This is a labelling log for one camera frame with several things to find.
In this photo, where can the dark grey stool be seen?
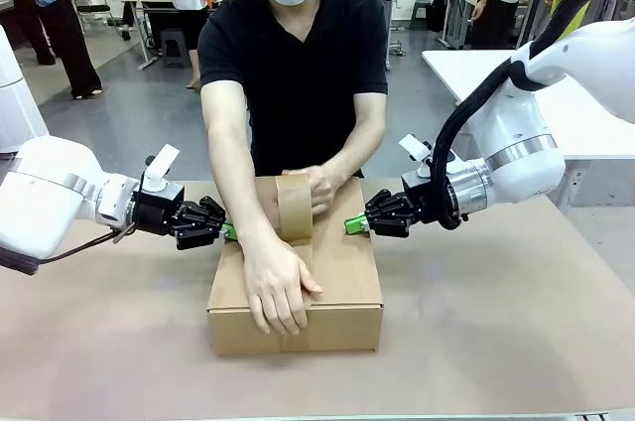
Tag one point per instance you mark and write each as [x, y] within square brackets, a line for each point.
[174, 46]

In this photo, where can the person's right forearm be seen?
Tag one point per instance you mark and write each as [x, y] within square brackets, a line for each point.
[238, 182]

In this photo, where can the person's right hand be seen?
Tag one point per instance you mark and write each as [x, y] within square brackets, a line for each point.
[278, 287]

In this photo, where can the white side table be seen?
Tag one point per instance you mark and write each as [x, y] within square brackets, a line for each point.
[461, 68]

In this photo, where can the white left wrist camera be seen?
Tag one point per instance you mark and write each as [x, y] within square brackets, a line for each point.
[161, 163]

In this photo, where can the green stool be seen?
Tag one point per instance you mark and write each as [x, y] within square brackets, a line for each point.
[419, 14]

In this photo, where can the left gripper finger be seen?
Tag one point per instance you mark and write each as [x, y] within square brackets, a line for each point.
[203, 211]
[198, 236]

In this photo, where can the person's left hand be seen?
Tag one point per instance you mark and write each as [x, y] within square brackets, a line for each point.
[325, 187]

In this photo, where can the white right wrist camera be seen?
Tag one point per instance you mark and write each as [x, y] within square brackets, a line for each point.
[414, 148]

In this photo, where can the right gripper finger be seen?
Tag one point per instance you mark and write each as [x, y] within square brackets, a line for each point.
[389, 226]
[389, 203]

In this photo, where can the person in black shirt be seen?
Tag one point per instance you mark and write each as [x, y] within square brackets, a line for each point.
[297, 93]

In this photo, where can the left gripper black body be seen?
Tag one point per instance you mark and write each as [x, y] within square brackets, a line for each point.
[159, 212]

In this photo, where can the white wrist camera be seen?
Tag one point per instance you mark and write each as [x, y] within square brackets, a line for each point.
[414, 148]
[161, 163]

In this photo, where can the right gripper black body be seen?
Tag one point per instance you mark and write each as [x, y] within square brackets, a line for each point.
[418, 197]

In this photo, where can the brown packing tape roll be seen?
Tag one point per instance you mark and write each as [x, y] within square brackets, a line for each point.
[292, 207]

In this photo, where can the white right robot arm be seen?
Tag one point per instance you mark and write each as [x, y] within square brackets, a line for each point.
[516, 133]

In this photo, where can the person's left forearm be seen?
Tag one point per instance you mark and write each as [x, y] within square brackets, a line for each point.
[362, 148]

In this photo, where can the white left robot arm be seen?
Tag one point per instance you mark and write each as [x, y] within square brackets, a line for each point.
[44, 192]

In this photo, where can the brown cardboard box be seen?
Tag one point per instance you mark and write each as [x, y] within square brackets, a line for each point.
[342, 282]

